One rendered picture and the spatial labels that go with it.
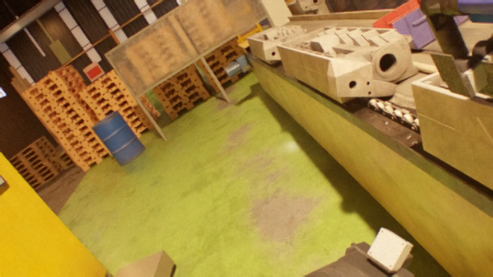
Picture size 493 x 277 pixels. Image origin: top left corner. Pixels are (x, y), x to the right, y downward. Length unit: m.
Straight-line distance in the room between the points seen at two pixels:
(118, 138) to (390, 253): 6.18
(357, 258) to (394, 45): 1.14
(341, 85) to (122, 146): 5.49
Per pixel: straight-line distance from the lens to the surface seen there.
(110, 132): 6.51
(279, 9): 6.11
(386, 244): 0.52
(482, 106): 0.77
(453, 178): 0.99
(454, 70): 0.51
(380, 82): 1.49
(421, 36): 1.86
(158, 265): 2.61
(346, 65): 1.42
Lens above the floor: 1.38
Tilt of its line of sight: 20 degrees down
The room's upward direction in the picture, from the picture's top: 32 degrees counter-clockwise
